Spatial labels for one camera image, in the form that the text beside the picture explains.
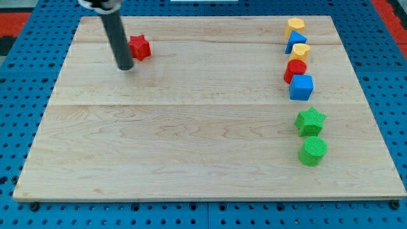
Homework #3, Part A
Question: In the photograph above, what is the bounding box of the green star block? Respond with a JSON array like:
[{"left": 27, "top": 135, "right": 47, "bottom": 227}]
[{"left": 294, "top": 107, "right": 327, "bottom": 137}]

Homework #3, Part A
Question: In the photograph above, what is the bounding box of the blue cube block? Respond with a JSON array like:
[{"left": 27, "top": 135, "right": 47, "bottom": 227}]
[{"left": 289, "top": 74, "right": 314, "bottom": 101}]

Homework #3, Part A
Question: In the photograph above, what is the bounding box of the red cylinder block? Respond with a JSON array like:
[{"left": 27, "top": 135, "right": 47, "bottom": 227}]
[{"left": 283, "top": 59, "right": 307, "bottom": 83}]

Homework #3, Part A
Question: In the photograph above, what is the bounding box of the red star block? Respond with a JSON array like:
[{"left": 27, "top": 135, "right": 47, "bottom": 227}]
[{"left": 128, "top": 34, "right": 151, "bottom": 61}]

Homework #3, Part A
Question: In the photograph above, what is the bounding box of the yellow heart block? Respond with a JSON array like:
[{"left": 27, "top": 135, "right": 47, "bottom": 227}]
[{"left": 289, "top": 43, "right": 311, "bottom": 62}]

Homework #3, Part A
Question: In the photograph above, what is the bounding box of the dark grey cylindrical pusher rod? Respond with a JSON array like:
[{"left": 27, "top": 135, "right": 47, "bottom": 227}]
[{"left": 100, "top": 11, "right": 134, "bottom": 71}]

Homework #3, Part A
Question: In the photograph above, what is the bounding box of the yellow hexagon block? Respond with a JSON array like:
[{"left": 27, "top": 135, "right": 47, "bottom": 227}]
[{"left": 284, "top": 17, "right": 305, "bottom": 39}]

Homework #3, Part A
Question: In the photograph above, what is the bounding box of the white and black rod mount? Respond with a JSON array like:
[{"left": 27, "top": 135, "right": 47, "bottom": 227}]
[{"left": 78, "top": 0, "right": 122, "bottom": 15}]

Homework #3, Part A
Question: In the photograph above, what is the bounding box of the light wooden board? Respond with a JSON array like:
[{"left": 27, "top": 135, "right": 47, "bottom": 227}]
[{"left": 13, "top": 16, "right": 406, "bottom": 202}]

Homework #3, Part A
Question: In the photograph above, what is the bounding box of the blue triangle block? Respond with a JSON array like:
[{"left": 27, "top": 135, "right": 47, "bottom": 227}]
[{"left": 285, "top": 31, "right": 307, "bottom": 54}]

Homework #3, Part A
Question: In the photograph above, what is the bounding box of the green cylinder block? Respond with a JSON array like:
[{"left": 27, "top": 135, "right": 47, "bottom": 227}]
[{"left": 298, "top": 136, "right": 328, "bottom": 167}]

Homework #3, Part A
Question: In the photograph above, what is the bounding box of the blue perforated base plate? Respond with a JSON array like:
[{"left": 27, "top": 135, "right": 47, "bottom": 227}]
[{"left": 1, "top": 0, "right": 406, "bottom": 228}]

